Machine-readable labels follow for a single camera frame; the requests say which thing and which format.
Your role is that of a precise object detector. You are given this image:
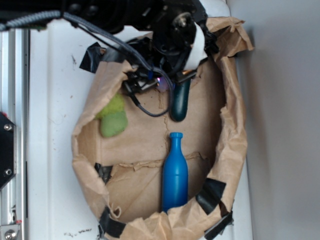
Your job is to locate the blue plastic bottle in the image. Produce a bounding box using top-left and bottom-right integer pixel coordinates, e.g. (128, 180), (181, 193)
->
(161, 132), (189, 212)

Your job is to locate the brown paper bag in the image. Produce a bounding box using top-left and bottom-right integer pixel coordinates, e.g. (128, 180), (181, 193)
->
(72, 17), (253, 240)

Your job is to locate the green plush toy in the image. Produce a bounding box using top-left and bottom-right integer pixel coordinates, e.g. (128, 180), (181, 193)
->
(95, 93), (128, 138)

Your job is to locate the dark green plastic pickle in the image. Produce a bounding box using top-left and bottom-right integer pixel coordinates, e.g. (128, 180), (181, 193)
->
(169, 80), (191, 122)

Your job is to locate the aluminium extrusion rail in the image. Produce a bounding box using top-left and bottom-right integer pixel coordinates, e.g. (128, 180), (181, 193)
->
(0, 29), (29, 240)

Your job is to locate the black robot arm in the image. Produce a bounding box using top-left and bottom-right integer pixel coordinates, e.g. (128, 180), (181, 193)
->
(0, 0), (219, 98)

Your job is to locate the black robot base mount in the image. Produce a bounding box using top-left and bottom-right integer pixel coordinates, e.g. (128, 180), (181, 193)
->
(0, 112), (17, 191)

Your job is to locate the white plastic bin lid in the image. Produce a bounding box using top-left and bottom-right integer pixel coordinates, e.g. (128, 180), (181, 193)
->
(26, 0), (253, 240)

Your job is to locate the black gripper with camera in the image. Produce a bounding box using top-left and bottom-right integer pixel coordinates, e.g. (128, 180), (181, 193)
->
(122, 67), (195, 94)

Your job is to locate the grey braided cable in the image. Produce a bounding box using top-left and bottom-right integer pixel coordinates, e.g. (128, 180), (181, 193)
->
(0, 9), (176, 118)

